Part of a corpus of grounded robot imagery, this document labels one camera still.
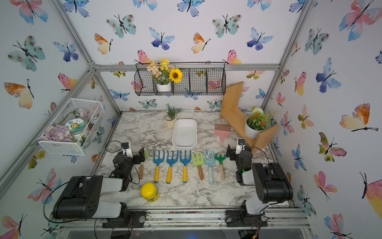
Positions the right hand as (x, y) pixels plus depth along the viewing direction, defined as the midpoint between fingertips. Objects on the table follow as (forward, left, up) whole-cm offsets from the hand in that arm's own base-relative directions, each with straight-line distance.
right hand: (239, 144), depth 92 cm
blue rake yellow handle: (-10, +50, -8) cm, 51 cm away
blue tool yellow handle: (-10, +42, -8) cm, 44 cm away
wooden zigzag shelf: (+25, -1, -4) cm, 25 cm away
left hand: (-6, +62, 0) cm, 62 cm away
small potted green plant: (+21, +46, -2) cm, 51 cm away
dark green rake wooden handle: (-15, +10, -7) cm, 20 cm away
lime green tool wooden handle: (-17, +58, -9) cm, 61 cm away
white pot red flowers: (+5, -7, +16) cm, 18 cm away
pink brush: (+16, +8, -7) cm, 19 cm away
